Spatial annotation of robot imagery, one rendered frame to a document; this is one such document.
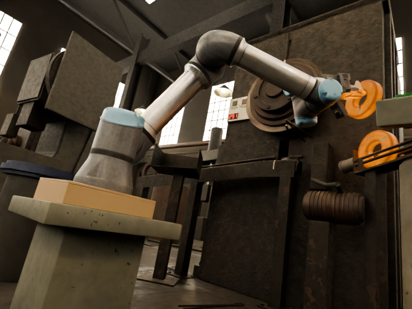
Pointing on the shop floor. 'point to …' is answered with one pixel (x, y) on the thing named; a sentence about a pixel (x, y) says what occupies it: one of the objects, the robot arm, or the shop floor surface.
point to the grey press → (66, 101)
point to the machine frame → (393, 278)
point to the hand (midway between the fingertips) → (363, 95)
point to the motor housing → (326, 240)
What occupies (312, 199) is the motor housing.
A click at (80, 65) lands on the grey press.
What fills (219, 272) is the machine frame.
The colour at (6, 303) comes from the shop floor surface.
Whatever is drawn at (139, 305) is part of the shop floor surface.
